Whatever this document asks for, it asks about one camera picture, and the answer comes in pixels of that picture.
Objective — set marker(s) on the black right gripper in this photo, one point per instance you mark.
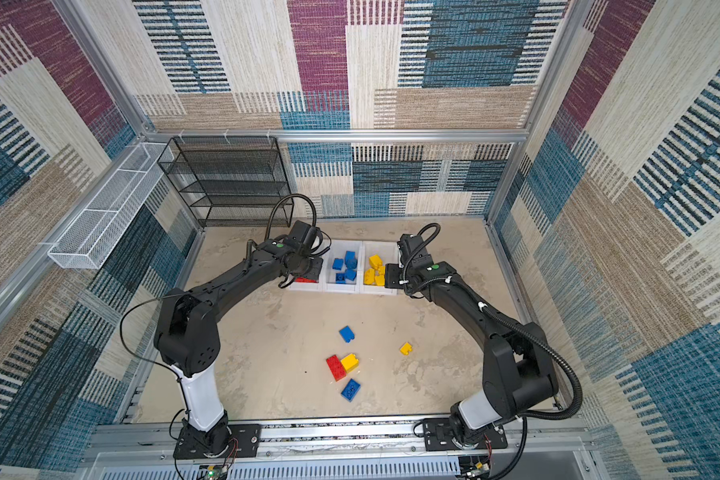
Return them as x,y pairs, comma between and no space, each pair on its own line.
391,276

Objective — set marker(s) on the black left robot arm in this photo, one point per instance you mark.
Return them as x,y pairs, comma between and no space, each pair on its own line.
187,337

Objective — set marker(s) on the white wire mesh basket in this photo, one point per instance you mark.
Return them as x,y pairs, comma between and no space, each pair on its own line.
93,235

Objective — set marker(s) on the black wire shelf rack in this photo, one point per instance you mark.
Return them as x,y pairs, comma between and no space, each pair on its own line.
230,180

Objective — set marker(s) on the aluminium front rail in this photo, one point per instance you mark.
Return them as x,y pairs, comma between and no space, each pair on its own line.
285,439

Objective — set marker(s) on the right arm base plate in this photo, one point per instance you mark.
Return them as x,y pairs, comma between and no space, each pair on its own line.
450,433

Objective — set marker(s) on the white three-compartment bin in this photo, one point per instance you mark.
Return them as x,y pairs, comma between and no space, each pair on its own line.
388,251

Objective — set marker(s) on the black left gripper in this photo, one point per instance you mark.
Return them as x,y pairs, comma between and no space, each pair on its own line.
317,268

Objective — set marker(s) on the blue brick bottom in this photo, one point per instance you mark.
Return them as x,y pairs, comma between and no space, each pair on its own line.
350,390

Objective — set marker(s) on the red long brick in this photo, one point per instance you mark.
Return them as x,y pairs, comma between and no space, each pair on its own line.
336,368

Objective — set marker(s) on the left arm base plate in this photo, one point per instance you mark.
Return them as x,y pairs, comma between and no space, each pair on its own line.
222,441

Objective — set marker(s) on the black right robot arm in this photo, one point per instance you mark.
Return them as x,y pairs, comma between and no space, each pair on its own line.
522,375

